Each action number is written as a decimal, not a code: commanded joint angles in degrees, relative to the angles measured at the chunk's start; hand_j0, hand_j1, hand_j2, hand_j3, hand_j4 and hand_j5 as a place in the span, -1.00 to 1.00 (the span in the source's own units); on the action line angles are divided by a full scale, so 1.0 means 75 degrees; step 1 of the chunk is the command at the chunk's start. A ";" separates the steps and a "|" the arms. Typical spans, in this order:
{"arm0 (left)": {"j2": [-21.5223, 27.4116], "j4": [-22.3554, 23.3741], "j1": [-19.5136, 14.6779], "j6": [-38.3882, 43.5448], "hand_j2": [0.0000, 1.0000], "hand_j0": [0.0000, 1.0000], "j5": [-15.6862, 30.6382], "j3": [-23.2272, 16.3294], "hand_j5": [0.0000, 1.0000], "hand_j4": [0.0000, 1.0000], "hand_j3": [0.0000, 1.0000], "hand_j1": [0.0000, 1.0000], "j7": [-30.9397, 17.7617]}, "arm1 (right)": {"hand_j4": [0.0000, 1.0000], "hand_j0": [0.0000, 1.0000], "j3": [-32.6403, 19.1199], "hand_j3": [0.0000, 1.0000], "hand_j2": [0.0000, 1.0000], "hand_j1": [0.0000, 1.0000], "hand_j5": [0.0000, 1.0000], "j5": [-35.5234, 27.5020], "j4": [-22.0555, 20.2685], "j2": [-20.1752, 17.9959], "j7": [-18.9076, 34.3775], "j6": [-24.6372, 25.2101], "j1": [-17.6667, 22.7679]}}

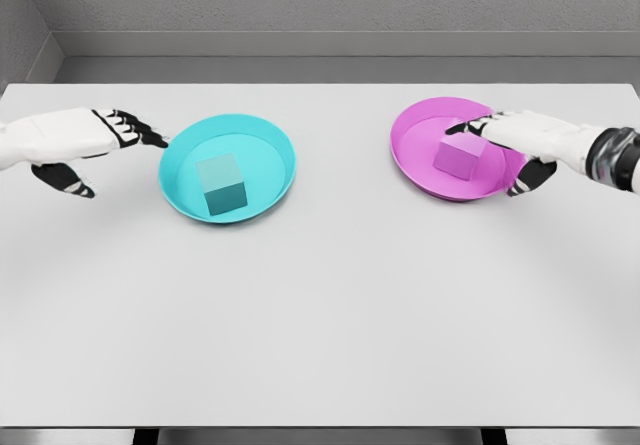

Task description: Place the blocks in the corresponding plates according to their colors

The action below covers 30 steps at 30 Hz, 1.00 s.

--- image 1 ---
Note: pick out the magenta plate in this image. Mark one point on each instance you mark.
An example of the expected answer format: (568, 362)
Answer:
(420, 165)

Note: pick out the cyan plate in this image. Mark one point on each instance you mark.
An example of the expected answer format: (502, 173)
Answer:
(227, 170)

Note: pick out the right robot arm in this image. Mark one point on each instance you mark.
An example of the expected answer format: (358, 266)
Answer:
(612, 152)

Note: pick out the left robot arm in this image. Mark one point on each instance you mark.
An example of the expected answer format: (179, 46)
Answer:
(10, 145)

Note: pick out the magenta block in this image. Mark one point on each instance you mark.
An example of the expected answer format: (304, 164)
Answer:
(457, 157)

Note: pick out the cyan block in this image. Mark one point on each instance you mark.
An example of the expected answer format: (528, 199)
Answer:
(222, 185)

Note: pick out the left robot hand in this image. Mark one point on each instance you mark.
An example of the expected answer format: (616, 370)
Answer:
(70, 135)

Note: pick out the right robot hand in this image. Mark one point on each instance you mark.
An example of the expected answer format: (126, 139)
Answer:
(530, 135)

